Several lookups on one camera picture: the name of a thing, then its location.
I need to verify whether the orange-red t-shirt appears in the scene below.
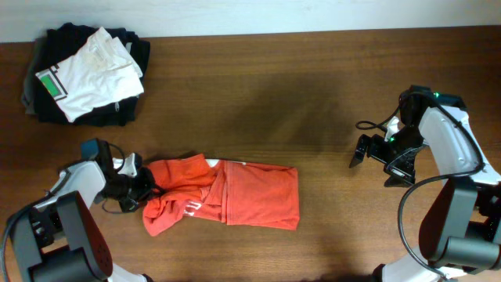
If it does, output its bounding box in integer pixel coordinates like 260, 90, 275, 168
142, 154, 300, 237

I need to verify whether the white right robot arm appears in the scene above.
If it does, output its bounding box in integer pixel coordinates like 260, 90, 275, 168
350, 90, 500, 281

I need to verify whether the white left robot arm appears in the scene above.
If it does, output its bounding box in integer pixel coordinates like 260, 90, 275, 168
1, 161, 153, 282

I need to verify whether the folded white t-shirt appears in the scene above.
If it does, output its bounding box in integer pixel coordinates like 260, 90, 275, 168
35, 27, 146, 124

